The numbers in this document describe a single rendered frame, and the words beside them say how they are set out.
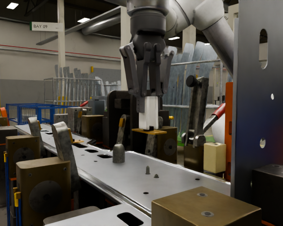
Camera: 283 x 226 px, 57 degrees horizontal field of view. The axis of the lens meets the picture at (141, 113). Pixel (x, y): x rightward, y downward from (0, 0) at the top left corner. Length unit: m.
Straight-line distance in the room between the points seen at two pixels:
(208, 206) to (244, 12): 0.22
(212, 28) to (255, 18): 0.79
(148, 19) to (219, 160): 0.33
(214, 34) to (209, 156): 0.66
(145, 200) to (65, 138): 0.19
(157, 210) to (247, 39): 0.22
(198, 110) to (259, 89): 0.30
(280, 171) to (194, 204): 0.12
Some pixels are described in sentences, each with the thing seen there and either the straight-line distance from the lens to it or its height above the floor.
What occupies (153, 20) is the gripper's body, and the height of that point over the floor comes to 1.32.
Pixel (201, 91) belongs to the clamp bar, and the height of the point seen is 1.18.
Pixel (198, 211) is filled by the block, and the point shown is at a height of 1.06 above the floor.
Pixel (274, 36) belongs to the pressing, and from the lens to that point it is 0.39.
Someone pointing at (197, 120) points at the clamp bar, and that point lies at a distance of 0.64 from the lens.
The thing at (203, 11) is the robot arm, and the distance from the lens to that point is 1.11.
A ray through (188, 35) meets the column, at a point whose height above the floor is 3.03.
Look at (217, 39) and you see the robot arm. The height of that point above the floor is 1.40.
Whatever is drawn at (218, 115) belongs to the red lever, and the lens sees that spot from 0.71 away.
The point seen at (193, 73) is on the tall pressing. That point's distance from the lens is 5.32.
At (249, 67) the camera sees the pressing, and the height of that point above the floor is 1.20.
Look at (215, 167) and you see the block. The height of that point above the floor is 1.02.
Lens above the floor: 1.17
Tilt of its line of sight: 4 degrees down
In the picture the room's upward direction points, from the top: straight up
